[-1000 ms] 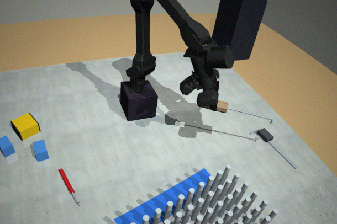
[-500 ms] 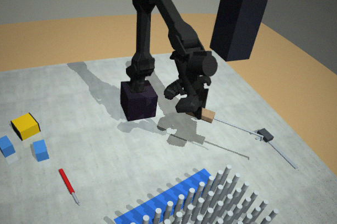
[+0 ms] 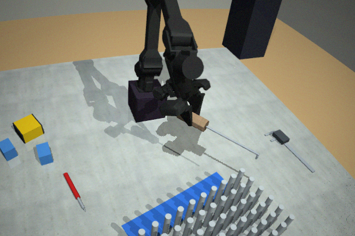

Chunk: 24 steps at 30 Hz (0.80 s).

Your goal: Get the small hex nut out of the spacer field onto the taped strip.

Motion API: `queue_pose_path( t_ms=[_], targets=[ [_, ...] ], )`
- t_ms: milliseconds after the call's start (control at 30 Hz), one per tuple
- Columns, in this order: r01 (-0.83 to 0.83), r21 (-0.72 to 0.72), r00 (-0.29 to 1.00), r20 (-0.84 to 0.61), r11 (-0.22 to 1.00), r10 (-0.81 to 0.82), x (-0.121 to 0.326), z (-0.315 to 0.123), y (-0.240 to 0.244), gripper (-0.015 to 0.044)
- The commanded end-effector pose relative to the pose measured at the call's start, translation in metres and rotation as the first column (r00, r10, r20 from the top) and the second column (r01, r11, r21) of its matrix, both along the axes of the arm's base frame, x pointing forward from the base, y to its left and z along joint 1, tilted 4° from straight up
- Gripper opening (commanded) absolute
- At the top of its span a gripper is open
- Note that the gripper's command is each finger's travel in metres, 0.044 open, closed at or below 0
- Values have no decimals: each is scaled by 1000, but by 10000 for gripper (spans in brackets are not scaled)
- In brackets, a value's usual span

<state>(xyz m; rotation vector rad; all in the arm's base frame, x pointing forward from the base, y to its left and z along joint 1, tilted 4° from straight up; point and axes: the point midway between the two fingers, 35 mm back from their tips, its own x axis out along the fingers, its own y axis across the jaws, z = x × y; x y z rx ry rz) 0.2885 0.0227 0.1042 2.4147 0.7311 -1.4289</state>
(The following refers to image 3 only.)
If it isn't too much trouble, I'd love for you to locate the yellow box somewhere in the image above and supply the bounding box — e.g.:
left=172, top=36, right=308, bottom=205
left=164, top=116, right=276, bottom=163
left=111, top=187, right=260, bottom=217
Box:
left=12, top=114, right=44, bottom=144

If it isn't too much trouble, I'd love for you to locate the blue block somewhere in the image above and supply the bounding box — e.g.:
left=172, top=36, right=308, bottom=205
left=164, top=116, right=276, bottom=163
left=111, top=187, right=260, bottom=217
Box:
left=0, top=138, right=18, bottom=161
left=36, top=142, right=53, bottom=165

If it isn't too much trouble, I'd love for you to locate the blue striped tape strip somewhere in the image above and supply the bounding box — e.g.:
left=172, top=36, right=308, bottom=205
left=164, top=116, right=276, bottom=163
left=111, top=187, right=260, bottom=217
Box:
left=122, top=172, right=223, bottom=236

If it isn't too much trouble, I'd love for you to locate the red-handled screwdriver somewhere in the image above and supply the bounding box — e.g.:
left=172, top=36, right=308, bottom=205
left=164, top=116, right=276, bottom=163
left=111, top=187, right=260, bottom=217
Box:
left=64, top=173, right=86, bottom=211

